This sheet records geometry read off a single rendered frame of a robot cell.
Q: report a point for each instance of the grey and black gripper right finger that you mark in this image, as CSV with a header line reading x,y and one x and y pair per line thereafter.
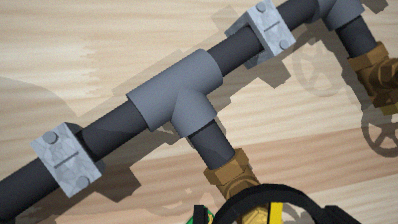
x,y
339,216

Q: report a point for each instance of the green tag with gold chain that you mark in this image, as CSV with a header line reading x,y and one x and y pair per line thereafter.
x,y
211,217

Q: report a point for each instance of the dark grey pipe with tee junction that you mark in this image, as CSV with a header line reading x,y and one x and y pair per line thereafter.
x,y
178,94

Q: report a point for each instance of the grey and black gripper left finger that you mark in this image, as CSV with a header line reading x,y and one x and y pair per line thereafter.
x,y
200,215

